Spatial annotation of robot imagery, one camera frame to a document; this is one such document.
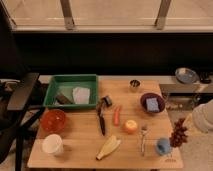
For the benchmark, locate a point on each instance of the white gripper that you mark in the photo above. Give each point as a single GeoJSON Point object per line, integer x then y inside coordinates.
{"type": "Point", "coordinates": [202, 117]}

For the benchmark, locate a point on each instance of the dark red grape bunch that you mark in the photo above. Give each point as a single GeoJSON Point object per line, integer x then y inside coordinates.
{"type": "Point", "coordinates": [178, 136]}

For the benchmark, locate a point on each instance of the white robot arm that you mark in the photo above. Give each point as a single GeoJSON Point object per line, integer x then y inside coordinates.
{"type": "Point", "coordinates": [193, 131]}

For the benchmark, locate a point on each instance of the blue plastic cup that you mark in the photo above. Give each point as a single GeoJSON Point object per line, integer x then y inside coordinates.
{"type": "Point", "coordinates": [163, 146]}

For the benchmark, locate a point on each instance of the small metal cup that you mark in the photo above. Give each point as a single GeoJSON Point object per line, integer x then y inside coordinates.
{"type": "Point", "coordinates": [134, 84]}

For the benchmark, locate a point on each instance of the white plastic cup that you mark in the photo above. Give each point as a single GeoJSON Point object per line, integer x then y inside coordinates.
{"type": "Point", "coordinates": [53, 145]}

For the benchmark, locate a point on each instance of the blue sponge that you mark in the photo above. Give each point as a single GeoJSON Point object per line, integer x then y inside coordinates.
{"type": "Point", "coordinates": [152, 104]}

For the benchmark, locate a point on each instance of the dark purple bowl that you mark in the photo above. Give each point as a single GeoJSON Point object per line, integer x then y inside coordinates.
{"type": "Point", "coordinates": [160, 100]}

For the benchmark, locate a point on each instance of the dark round object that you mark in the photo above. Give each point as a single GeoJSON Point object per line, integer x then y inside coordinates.
{"type": "Point", "coordinates": [205, 78]}

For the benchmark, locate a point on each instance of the silver fork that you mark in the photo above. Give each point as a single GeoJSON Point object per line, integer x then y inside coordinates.
{"type": "Point", "coordinates": [144, 130]}

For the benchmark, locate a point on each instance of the silver metal bowl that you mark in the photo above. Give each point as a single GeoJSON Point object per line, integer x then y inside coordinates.
{"type": "Point", "coordinates": [186, 75]}

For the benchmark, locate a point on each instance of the orange fruit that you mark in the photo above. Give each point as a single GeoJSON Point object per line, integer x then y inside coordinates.
{"type": "Point", "coordinates": [130, 126]}

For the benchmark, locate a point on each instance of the orange carrot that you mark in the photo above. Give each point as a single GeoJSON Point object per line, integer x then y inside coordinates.
{"type": "Point", "coordinates": [116, 119]}

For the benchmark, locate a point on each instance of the yellow banana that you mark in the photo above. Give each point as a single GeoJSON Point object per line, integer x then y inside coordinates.
{"type": "Point", "coordinates": [109, 146]}

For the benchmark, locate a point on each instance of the black peeler tool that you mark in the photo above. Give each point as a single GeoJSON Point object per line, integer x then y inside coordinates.
{"type": "Point", "coordinates": [104, 102]}

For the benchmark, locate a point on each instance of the white folded cloth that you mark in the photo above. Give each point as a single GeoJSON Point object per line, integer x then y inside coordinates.
{"type": "Point", "coordinates": [81, 95]}

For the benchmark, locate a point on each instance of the green plastic tray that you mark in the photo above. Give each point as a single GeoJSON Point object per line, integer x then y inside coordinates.
{"type": "Point", "coordinates": [65, 84]}

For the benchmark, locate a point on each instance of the dark brown block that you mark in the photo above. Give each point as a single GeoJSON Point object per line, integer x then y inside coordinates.
{"type": "Point", "coordinates": [62, 99]}

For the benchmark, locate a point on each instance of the orange plastic bowl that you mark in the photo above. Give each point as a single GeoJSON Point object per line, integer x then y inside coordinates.
{"type": "Point", "coordinates": [53, 121]}

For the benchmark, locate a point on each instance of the black office chair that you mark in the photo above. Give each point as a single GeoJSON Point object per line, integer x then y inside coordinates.
{"type": "Point", "coordinates": [11, 128]}

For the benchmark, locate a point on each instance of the black handled knife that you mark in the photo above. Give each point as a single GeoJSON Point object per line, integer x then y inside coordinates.
{"type": "Point", "coordinates": [101, 120]}

